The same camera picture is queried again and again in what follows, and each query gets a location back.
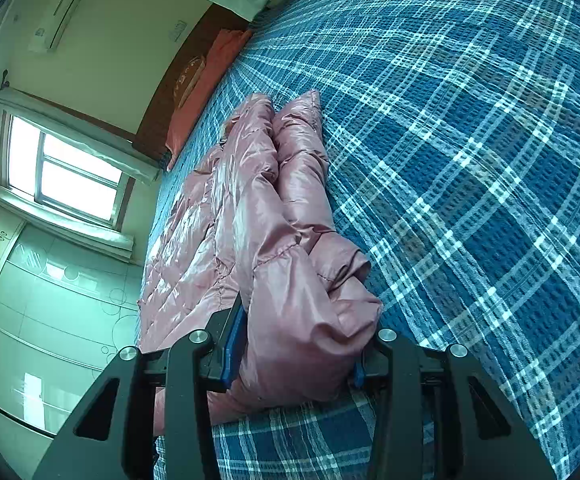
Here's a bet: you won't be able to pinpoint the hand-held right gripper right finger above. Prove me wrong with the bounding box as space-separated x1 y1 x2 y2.
352 329 556 480

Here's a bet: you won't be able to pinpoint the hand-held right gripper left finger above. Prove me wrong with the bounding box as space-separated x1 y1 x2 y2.
32 304 249 480

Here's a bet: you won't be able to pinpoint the blue plaid bed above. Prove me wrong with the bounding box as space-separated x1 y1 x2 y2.
140 0 580 480

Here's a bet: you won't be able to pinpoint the window with wooden frame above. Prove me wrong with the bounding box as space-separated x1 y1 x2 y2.
0 105 137 232

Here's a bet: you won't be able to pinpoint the orange pillow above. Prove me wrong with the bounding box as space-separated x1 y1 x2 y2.
165 29 253 172

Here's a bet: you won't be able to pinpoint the wooden headboard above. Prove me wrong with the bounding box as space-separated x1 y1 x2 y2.
135 2 251 169

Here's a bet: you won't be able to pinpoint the white air conditioner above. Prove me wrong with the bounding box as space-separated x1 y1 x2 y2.
28 0 104 54

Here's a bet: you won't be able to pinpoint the pink puffer jacket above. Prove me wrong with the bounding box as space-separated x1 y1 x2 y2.
137 90 385 437

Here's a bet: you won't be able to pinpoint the brown patterned cushion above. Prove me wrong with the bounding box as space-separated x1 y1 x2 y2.
172 55 209 107

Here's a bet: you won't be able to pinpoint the white wardrobe with circle print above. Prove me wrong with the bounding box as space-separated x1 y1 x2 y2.
0 195 144 480

